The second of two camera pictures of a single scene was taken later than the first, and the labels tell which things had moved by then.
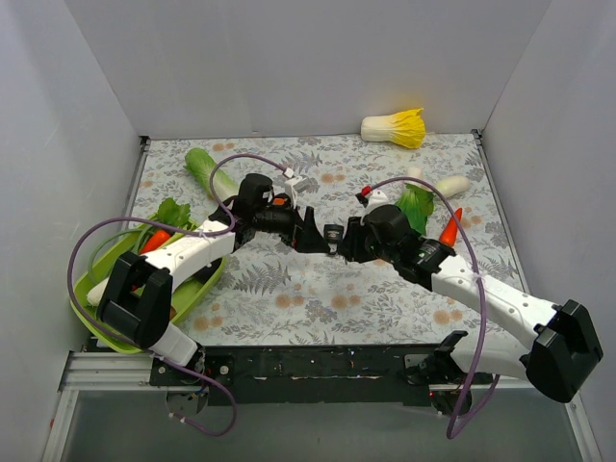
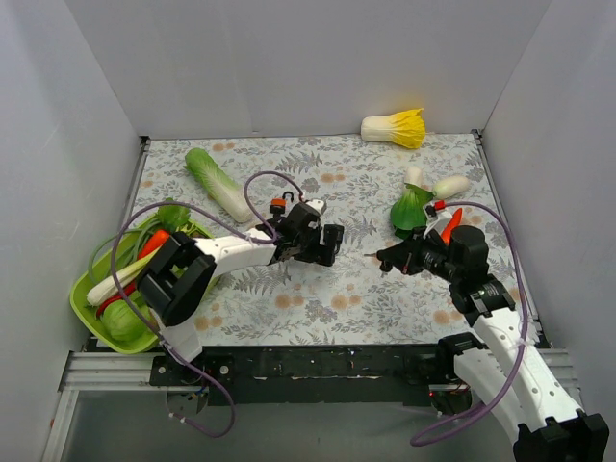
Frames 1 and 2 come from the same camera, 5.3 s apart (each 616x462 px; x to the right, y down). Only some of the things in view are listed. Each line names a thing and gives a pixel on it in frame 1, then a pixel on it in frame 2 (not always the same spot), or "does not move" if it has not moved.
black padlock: (333, 235) does not move
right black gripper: (354, 242) → (399, 255)
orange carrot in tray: (154, 242) does not move
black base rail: (300, 373) does not move
